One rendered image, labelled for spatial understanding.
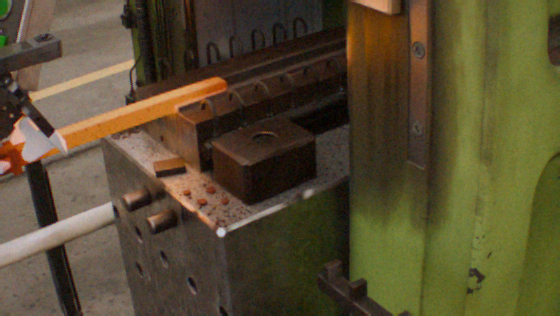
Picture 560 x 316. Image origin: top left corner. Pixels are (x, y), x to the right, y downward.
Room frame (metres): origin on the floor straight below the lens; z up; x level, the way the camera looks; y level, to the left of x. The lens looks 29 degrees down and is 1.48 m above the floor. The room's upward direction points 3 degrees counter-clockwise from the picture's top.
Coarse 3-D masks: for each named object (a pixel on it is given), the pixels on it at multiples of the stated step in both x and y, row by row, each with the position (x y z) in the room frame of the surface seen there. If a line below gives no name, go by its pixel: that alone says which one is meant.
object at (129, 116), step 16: (208, 80) 1.11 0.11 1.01; (224, 80) 1.11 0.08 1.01; (160, 96) 1.06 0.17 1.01; (176, 96) 1.06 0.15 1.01; (192, 96) 1.07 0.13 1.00; (112, 112) 1.02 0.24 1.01; (128, 112) 1.01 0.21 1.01; (144, 112) 1.02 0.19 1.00; (160, 112) 1.04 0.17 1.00; (64, 128) 0.97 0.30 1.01; (80, 128) 0.97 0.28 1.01; (96, 128) 0.98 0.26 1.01; (112, 128) 0.99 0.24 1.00; (128, 128) 1.01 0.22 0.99; (16, 144) 0.93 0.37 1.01; (80, 144) 0.96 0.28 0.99; (16, 160) 0.90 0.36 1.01; (0, 176) 0.89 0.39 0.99
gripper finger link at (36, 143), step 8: (24, 120) 0.91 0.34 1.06; (24, 128) 0.91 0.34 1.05; (32, 128) 0.91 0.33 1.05; (32, 136) 0.91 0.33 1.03; (40, 136) 0.91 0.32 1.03; (56, 136) 0.92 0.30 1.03; (32, 144) 0.91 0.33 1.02; (40, 144) 0.91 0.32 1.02; (48, 144) 0.92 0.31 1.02; (56, 144) 0.92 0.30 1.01; (64, 144) 0.94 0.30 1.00; (24, 152) 0.90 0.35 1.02; (32, 152) 0.91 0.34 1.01; (40, 152) 0.91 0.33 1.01; (64, 152) 0.94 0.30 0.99; (32, 160) 0.90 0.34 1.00
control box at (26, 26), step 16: (16, 0) 1.36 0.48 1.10; (32, 0) 1.36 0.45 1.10; (48, 0) 1.39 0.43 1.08; (16, 16) 1.34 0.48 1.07; (32, 16) 1.35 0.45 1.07; (48, 16) 1.39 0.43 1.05; (0, 32) 1.35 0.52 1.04; (16, 32) 1.32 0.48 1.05; (32, 32) 1.35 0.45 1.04; (48, 32) 1.38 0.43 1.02; (16, 80) 1.29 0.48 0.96; (32, 80) 1.33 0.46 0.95
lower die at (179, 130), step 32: (320, 32) 1.37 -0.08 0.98; (224, 64) 1.24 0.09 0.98; (256, 64) 1.20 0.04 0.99; (320, 64) 1.18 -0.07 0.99; (224, 96) 1.08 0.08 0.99; (256, 96) 1.08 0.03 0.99; (288, 96) 1.09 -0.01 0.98; (160, 128) 1.09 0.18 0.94; (192, 128) 1.01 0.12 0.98; (224, 128) 1.02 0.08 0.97; (192, 160) 1.02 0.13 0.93
